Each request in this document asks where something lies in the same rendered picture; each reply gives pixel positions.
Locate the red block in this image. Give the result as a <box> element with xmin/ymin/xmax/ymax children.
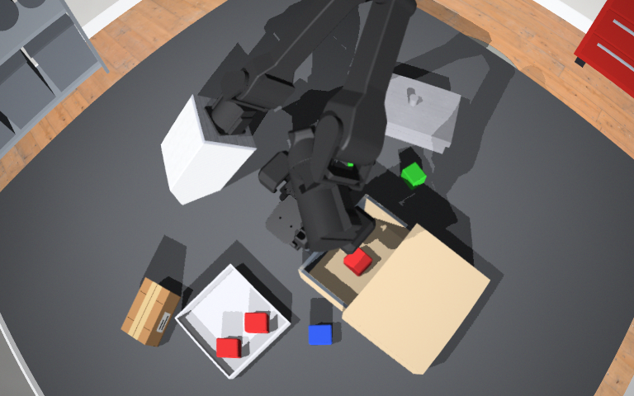
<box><xmin>216</xmin><ymin>338</ymin><xmax>241</xmax><ymax>358</ymax></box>
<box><xmin>244</xmin><ymin>313</ymin><xmax>269</xmax><ymax>333</ymax></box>
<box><xmin>343</xmin><ymin>248</ymin><xmax>372</xmax><ymax>276</ymax></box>

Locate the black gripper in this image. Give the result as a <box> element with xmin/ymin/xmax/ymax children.
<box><xmin>258</xmin><ymin>151</ymin><xmax>376</xmax><ymax>255</ymax></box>

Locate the blue block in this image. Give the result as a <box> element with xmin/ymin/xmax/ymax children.
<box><xmin>309</xmin><ymin>324</ymin><xmax>332</xmax><ymax>345</ymax></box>

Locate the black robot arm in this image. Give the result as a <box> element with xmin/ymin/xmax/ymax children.
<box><xmin>204</xmin><ymin>0</ymin><xmax>417</xmax><ymax>252</ymax></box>

